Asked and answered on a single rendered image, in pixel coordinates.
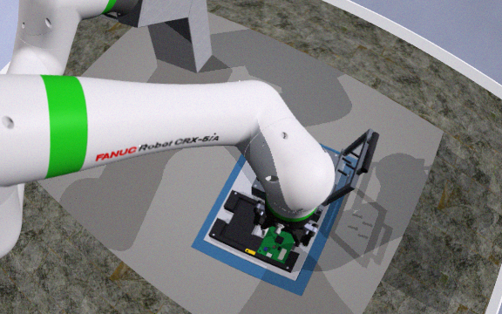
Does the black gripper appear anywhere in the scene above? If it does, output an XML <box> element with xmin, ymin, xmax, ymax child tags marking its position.
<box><xmin>254</xmin><ymin>200</ymin><xmax>318</xmax><ymax>250</ymax></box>

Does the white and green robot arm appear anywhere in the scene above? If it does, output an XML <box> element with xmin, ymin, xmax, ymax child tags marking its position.
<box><xmin>0</xmin><ymin>0</ymin><xmax>335</xmax><ymax>258</ymax></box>

